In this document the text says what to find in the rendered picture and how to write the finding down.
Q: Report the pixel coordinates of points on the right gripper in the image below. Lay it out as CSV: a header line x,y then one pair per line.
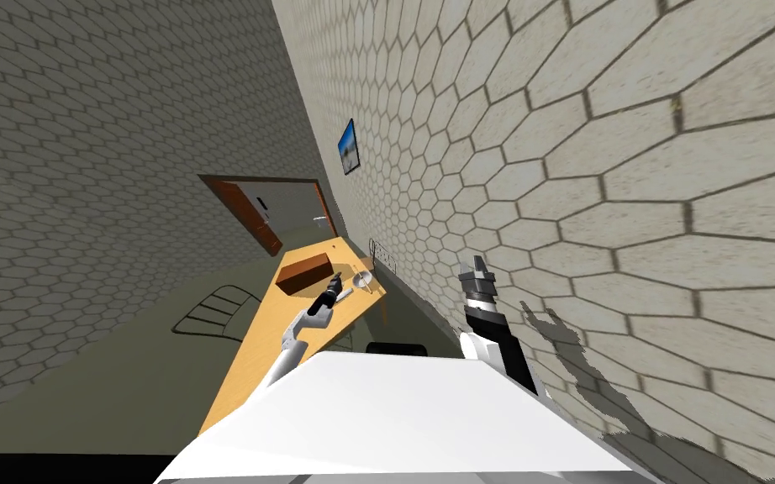
x,y
477,285

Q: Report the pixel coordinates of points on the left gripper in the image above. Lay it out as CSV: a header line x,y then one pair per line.
x,y
332,290

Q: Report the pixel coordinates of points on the brown wooden box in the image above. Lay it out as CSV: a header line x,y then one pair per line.
x,y
303,272

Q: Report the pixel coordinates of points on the blue framed picture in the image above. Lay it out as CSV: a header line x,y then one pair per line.
x,y
348,146

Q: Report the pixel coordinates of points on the grey bowl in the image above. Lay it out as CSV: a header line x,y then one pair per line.
x,y
362,281

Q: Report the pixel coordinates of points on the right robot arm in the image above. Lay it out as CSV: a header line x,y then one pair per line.
x,y
498,343

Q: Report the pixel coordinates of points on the orange wooden table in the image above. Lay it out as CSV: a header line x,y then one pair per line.
x,y
260,349

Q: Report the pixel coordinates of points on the brown door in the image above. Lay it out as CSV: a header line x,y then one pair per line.
x,y
246,212

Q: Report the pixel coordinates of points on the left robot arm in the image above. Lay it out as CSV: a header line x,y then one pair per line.
x,y
293,346

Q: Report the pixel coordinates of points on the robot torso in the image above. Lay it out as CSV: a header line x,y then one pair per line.
x,y
387,417

